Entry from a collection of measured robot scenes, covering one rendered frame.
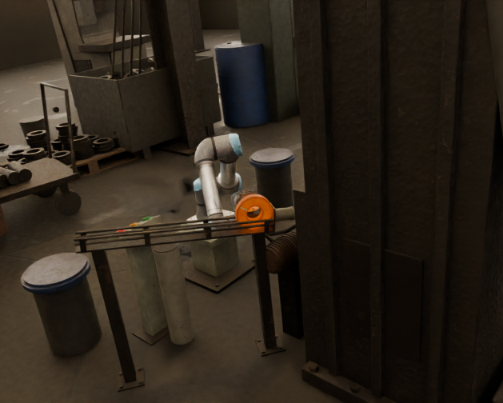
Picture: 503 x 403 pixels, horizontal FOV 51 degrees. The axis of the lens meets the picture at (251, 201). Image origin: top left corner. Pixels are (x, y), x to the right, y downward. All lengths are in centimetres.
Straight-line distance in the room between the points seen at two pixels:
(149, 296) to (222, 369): 51
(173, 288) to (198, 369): 38
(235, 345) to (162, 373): 37
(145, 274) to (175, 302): 20
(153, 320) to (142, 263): 33
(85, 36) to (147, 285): 555
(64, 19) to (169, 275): 589
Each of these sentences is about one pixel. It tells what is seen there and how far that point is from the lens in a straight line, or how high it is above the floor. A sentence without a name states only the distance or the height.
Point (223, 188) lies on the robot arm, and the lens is 292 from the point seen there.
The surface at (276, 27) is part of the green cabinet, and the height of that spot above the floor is 103.
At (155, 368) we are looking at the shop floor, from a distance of 258.
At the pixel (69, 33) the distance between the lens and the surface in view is 790.
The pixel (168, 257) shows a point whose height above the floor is 49.
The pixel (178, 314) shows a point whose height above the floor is 18.
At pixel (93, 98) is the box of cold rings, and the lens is 556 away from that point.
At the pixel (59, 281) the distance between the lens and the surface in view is 257.
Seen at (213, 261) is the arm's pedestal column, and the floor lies 12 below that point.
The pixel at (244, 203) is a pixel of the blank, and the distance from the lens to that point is 215.
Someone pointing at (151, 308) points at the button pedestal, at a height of 16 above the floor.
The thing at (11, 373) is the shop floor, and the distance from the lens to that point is 286.
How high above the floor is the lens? 164
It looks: 24 degrees down
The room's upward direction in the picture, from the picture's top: 6 degrees counter-clockwise
